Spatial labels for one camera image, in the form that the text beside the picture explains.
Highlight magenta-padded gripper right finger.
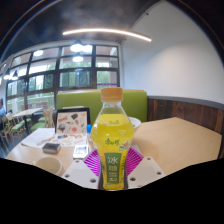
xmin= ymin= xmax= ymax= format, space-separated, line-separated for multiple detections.
xmin=125 ymin=146 xmax=167 ymax=190

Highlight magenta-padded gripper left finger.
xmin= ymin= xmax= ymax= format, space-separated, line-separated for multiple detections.
xmin=62 ymin=148 xmax=102 ymax=190

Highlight yellow drink bottle orange cap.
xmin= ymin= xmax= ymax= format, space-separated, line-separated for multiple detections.
xmin=90 ymin=87 xmax=136 ymax=191

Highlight small white device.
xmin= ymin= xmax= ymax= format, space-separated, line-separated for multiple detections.
xmin=72 ymin=144 xmax=90 ymax=160

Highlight white ribbed mug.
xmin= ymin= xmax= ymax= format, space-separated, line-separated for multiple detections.
xmin=34 ymin=155 xmax=65 ymax=177

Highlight small dark box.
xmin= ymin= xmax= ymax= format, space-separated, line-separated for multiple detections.
xmin=42 ymin=142 xmax=62 ymax=155

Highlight white bowl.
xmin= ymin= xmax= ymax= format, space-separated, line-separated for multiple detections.
xmin=128 ymin=116 xmax=142 ymax=132

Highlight black-framed tablet with stickers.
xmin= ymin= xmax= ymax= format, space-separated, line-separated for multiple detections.
xmin=54 ymin=106 xmax=92 ymax=136

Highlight white paper sheet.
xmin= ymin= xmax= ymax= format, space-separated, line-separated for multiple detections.
xmin=20 ymin=127 xmax=56 ymax=149

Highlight green upholstered bench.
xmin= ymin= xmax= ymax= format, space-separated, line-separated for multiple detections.
xmin=55 ymin=88 xmax=149 ymax=124

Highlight wooden chairs with green seats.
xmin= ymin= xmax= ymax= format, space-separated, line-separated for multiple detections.
xmin=0 ymin=106 xmax=56 ymax=141

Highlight wooden dining table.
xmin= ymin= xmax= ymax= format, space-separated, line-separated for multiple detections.
xmin=11 ymin=107 xmax=44 ymax=118

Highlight person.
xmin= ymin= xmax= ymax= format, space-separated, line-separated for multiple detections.
xmin=0 ymin=97 xmax=7 ymax=118

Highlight large dark-framed window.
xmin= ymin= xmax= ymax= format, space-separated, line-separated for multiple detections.
xmin=0 ymin=44 xmax=120 ymax=114

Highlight black pendant ceiling lamps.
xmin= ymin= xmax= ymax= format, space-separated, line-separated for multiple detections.
xmin=3 ymin=39 xmax=93 ymax=81

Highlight long curved light strip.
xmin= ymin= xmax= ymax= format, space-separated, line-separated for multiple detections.
xmin=62 ymin=27 xmax=153 ymax=43

